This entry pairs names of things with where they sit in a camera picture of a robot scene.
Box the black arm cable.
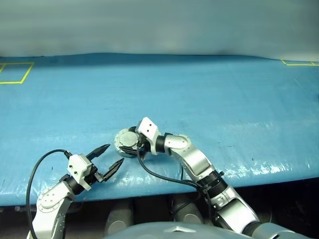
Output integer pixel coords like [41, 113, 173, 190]
[25, 149, 71, 239]
[136, 143, 218, 225]

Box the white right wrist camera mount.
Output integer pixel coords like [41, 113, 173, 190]
[136, 117, 160, 156]

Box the blue plastic table cover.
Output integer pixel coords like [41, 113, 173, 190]
[0, 52, 319, 207]

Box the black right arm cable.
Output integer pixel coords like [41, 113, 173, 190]
[136, 143, 218, 225]

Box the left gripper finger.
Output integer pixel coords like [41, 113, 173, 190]
[85, 143, 111, 160]
[102, 158, 125, 183]

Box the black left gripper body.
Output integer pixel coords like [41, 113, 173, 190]
[86, 163, 106, 186]

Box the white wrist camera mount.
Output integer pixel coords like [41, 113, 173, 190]
[67, 153, 94, 192]
[136, 117, 160, 156]

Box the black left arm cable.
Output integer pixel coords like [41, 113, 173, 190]
[25, 149, 71, 239]

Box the silver ribbed round motor housing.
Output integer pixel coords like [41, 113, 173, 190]
[114, 126, 141, 158]

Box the grey-blue robot torso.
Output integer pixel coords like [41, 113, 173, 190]
[103, 221, 226, 239]

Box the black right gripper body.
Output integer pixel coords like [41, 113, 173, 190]
[135, 132, 151, 154]

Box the grey rounded cylinder shape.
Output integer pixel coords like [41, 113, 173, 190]
[171, 195, 205, 224]
[104, 200, 134, 236]

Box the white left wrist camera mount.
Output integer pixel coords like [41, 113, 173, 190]
[67, 153, 94, 192]

